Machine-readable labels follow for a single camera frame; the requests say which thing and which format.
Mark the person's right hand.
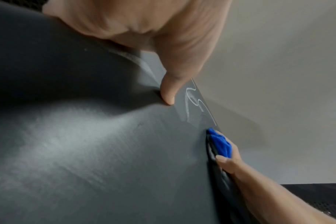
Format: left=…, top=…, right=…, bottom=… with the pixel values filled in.
left=213, top=130, right=336, bottom=224

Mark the person's left hand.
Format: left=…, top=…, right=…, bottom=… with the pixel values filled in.
left=42, top=0, right=233, bottom=106

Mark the slim black vented computer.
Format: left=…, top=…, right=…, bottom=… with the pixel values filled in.
left=280, top=183, right=336, bottom=219

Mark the grey cleaning cloth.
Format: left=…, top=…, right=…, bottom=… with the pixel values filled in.
left=206, top=128, right=253, bottom=224

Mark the black Lenovo tower case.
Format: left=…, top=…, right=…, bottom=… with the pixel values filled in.
left=0, top=0, right=221, bottom=224

